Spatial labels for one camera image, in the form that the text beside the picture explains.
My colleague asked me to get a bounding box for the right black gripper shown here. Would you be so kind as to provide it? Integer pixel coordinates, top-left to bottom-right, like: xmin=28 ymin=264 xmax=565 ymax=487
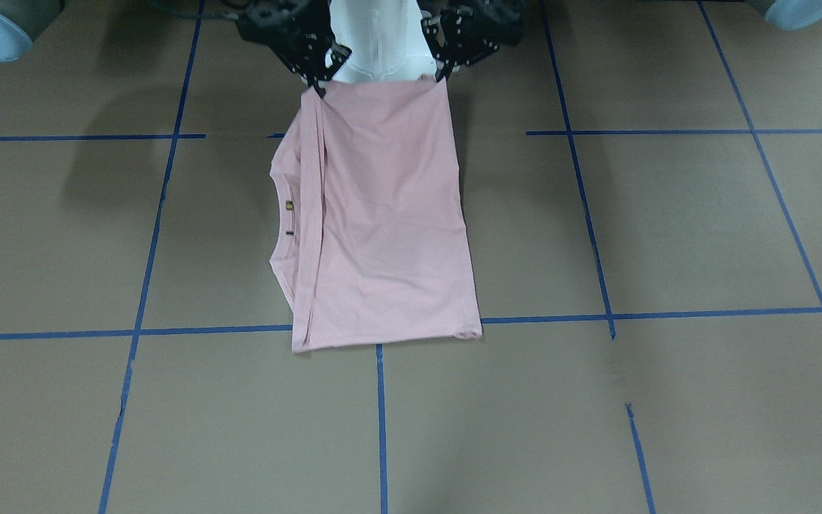
xmin=235 ymin=1 xmax=352 ymax=99

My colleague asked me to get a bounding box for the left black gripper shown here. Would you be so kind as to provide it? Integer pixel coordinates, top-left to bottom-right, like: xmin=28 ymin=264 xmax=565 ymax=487
xmin=420 ymin=1 xmax=525 ymax=84

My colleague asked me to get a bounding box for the pink Snoopy t-shirt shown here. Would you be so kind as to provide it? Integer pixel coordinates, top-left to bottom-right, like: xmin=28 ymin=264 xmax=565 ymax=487
xmin=270 ymin=79 xmax=482 ymax=354

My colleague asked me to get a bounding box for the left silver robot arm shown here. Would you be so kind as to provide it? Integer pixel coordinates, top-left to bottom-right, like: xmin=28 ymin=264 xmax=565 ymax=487
xmin=418 ymin=1 xmax=822 ymax=81

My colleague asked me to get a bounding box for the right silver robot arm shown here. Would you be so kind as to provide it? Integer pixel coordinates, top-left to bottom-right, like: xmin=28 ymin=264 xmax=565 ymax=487
xmin=0 ymin=1 xmax=352 ymax=96

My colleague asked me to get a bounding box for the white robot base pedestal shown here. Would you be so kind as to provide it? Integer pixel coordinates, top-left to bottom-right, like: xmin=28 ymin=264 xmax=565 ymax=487
xmin=329 ymin=1 xmax=437 ymax=84

